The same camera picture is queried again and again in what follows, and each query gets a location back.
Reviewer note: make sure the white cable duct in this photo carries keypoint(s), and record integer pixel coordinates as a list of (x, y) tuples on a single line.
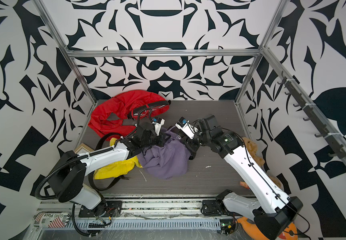
[(156, 224)]

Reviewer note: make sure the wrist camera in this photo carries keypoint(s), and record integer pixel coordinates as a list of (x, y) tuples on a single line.
[(157, 123), (188, 129)]

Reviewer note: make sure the red trousers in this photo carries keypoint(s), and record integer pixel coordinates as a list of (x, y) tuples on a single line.
[(109, 116)]

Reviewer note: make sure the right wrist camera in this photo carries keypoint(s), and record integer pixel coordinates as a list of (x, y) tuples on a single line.
[(188, 129)]

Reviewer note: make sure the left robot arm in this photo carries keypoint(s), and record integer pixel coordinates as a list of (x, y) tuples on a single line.
[(65, 182)]

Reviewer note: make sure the brown teddy bear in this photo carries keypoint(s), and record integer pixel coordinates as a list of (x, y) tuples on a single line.
[(252, 149)]

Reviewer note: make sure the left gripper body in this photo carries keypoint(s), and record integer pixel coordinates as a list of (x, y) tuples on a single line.
[(153, 140)]

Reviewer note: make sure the black coat hook rail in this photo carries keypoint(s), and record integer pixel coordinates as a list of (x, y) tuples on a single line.
[(315, 115)]

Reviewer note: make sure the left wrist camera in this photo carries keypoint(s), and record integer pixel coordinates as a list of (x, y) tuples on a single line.
[(157, 123)]

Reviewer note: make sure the black belt in red trousers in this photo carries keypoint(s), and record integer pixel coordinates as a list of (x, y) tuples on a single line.
[(142, 110)]

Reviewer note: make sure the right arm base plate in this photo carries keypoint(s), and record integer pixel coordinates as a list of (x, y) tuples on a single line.
[(212, 208)]

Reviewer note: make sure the purple trousers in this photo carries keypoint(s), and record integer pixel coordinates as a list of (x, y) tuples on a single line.
[(169, 161)]

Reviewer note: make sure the striped printed card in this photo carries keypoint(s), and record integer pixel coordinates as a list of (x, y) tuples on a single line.
[(52, 219)]

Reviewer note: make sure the orange monster plush toy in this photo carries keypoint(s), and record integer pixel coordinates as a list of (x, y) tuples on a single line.
[(252, 230)]

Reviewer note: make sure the framed picture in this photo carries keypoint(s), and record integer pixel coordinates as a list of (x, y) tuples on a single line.
[(83, 149)]

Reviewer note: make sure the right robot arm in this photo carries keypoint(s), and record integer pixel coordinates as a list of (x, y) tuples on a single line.
[(273, 210)]

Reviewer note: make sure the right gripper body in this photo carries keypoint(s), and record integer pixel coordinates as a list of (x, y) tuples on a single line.
[(200, 138)]

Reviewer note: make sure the yellow trousers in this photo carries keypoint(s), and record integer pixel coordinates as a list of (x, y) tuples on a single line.
[(117, 169)]

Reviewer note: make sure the small red figurine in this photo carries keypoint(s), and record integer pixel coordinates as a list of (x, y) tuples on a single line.
[(244, 185)]

